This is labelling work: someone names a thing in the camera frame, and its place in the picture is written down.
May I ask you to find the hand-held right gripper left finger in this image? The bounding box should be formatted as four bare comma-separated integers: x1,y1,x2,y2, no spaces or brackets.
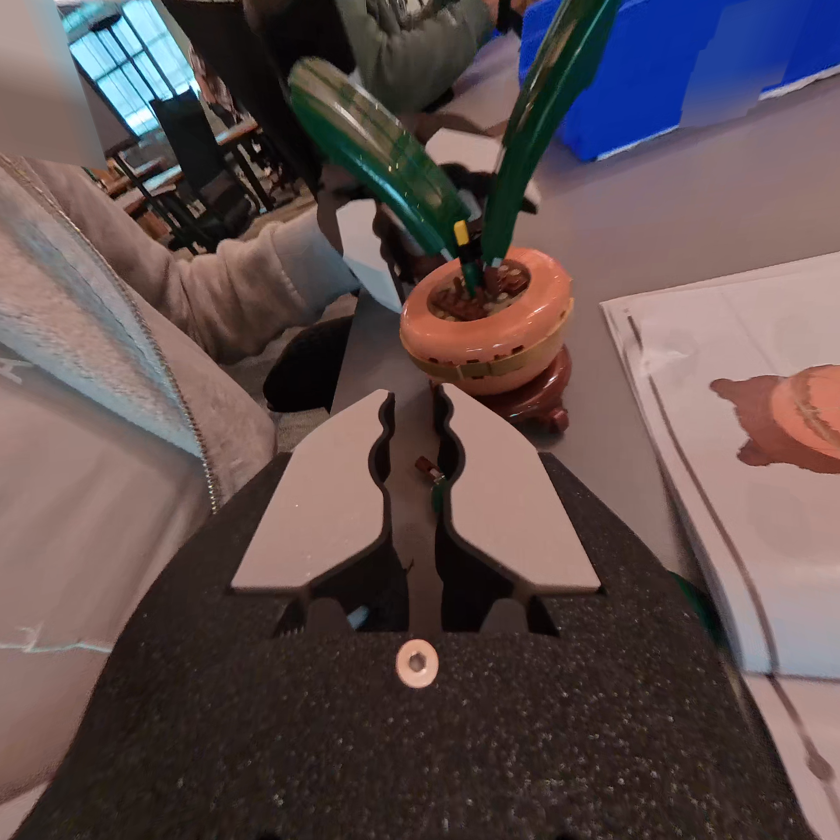
231,388,396,596

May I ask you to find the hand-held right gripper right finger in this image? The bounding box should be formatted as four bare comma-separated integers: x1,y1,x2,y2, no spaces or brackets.
433,384,602,601

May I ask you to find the long dark green toy leaf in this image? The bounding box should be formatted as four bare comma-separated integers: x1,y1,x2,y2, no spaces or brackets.
287,56,473,258
481,0,622,271

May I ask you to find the toy flower pot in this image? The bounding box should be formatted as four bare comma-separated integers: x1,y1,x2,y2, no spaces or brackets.
399,246,576,434

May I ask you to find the building instruction booklet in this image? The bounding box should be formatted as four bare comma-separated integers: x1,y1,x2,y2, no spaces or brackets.
599,252,840,840

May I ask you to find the brown-edged grey desk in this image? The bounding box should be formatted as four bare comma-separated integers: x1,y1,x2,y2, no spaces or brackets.
420,29,526,158

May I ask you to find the blue plastic bin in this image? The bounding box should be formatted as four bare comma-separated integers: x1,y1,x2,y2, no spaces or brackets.
517,0,840,163

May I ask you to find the white paper sheet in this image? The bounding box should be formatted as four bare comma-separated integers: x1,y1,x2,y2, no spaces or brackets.
760,61,840,102

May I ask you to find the white cable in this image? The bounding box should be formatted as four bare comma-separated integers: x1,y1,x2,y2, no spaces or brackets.
0,625,114,656

